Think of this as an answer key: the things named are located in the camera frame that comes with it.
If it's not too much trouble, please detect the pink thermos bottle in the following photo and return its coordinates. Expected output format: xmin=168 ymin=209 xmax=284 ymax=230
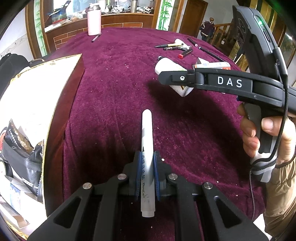
xmin=87 ymin=3 xmax=102 ymax=36

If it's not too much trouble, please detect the yellow black pen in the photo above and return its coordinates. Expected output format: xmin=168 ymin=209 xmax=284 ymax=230
xmin=155 ymin=43 xmax=184 ymax=48

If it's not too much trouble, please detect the black leather sofa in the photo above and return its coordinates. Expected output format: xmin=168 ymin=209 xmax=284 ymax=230
xmin=0 ymin=53 xmax=45 ymax=98

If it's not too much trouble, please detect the wood framed glass panel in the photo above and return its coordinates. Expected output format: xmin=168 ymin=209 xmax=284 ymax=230
xmin=25 ymin=0 xmax=160 ymax=28

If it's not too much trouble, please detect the wooden stair railing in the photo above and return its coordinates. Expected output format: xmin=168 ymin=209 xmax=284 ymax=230
xmin=211 ymin=22 xmax=245 ymax=65

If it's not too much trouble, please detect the blue white medicine box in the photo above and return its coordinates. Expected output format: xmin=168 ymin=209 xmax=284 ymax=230
xmin=5 ymin=176 xmax=38 ymax=209

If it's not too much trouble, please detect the red-capped black marker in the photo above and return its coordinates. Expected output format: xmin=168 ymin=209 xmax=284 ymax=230
xmin=178 ymin=49 xmax=194 ymax=59

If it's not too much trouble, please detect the white plastic bottle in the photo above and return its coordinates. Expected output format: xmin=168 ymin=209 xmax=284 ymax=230
xmin=154 ymin=56 xmax=193 ymax=97

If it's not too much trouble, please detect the person's right hand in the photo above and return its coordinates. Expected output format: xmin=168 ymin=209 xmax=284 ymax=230
xmin=238 ymin=103 xmax=296 ymax=165

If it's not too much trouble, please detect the black thin rod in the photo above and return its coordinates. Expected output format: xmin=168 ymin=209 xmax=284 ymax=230
xmin=198 ymin=46 xmax=226 ymax=62

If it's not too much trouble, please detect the bamboo painted panel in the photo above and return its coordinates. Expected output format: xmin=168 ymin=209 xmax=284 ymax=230
xmin=32 ymin=0 xmax=50 ymax=55
xmin=156 ymin=0 xmax=176 ymax=32

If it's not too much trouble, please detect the wooden door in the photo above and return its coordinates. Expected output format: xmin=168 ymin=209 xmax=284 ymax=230
xmin=179 ymin=0 xmax=208 ymax=39

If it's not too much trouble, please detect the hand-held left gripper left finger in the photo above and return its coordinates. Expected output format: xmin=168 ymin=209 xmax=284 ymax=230
xmin=26 ymin=151 xmax=142 ymax=241

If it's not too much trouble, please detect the wooden brick pattern counter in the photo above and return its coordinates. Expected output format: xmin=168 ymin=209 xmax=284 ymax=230
xmin=44 ymin=13 xmax=154 ymax=56

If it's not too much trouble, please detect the orange label carton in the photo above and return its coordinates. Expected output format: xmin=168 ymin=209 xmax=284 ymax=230
xmin=193 ymin=58 xmax=232 ymax=70

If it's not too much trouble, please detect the maroon velvet tablecloth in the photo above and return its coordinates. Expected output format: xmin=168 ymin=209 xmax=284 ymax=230
xmin=44 ymin=27 xmax=266 ymax=241

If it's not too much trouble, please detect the white marker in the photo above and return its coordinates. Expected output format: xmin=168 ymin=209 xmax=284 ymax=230
xmin=140 ymin=109 xmax=155 ymax=218

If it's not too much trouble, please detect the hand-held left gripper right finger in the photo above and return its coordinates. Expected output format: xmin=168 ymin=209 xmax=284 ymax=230
xmin=153 ymin=151 xmax=270 ymax=241

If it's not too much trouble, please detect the person's right forearm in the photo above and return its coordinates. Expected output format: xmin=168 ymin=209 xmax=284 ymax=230
xmin=262 ymin=154 xmax=296 ymax=239

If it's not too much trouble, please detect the white box with gold rim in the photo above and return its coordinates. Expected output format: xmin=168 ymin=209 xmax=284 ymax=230
xmin=0 ymin=53 xmax=85 ymax=234

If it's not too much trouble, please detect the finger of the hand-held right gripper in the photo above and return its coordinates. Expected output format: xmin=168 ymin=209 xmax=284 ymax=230
xmin=158 ymin=69 xmax=206 ymax=90

